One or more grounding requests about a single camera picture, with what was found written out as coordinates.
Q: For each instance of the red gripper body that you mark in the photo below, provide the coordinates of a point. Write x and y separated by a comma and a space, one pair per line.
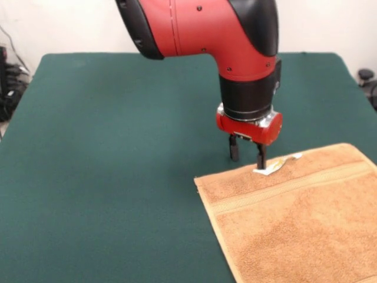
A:
250, 131

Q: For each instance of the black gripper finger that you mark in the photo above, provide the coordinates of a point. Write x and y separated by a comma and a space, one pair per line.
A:
233, 147
261, 157

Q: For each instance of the tan terry towel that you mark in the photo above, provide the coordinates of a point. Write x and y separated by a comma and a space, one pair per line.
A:
294, 230

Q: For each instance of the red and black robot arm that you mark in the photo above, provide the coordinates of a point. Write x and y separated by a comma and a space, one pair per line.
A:
206, 29

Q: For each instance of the dark green table cloth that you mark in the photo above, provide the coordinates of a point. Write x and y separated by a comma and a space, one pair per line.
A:
88, 177

